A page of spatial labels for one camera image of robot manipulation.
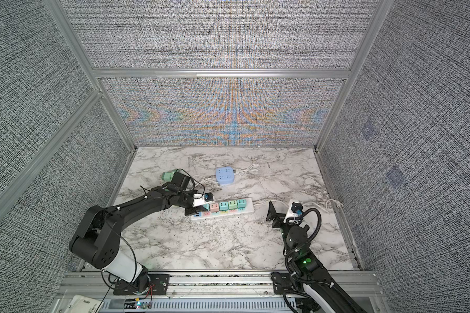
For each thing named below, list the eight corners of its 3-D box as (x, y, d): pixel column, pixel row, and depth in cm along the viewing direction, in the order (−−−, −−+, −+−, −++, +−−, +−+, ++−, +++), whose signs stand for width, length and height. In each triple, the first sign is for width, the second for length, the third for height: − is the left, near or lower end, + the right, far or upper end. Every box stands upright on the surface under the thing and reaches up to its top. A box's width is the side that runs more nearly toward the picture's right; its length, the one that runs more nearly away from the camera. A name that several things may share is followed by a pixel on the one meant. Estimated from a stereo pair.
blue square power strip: (214, 184, 105) (214, 180, 103) (215, 170, 111) (215, 166, 109) (234, 184, 105) (234, 180, 103) (234, 170, 111) (234, 166, 109)
